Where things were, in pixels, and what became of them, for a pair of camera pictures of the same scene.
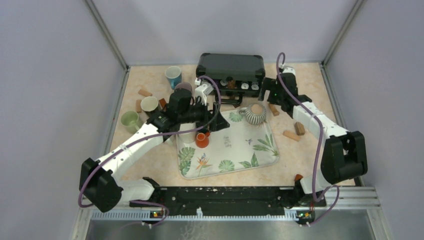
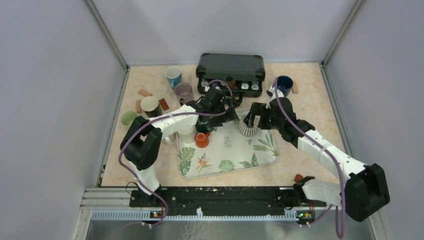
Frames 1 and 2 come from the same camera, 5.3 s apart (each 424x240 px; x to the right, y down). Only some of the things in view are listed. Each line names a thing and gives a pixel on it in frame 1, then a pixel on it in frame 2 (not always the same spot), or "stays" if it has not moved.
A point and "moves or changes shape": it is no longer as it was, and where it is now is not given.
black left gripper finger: x=220 y=122 to x=231 y=114
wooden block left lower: x=162 y=102 stays
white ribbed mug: x=188 y=137 stays
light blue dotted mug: x=174 y=75 stays
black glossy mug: x=149 y=104 stays
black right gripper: x=270 y=85 to x=255 y=109
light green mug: x=131 y=121 stays
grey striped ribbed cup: x=255 y=114 moves or changes shape
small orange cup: x=202 y=139 stays
